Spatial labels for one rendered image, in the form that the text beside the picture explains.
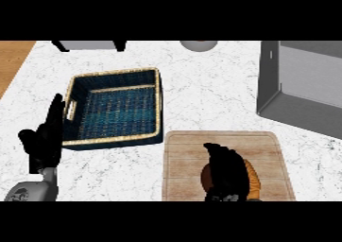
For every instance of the grey black appliance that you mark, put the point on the grey black appliance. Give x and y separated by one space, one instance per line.
87 45

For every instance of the grey round object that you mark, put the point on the grey round object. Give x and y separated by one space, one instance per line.
198 45

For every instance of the grey steel sink basin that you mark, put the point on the grey steel sink basin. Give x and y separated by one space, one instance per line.
308 82

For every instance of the pale wooden cutting board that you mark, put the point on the pale wooden cutting board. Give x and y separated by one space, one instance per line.
188 164

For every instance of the blue wicker basket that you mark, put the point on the blue wicker basket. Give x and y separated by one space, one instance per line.
117 110

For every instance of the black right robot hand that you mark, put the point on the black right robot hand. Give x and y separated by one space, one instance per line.
229 176

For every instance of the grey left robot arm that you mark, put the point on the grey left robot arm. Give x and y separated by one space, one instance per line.
36 189

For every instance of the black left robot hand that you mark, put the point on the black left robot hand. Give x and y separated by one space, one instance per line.
46 138

